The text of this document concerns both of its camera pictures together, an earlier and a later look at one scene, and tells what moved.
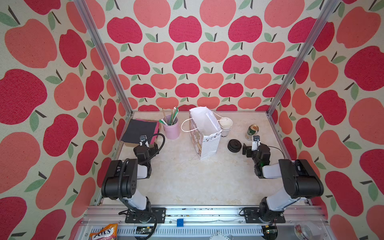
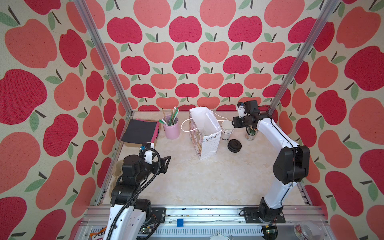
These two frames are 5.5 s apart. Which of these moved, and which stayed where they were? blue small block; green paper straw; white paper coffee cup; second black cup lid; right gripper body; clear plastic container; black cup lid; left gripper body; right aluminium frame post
Moved: left gripper body; white paper coffee cup; right gripper body
Stayed: green paper straw; second black cup lid; clear plastic container; blue small block; black cup lid; right aluminium frame post
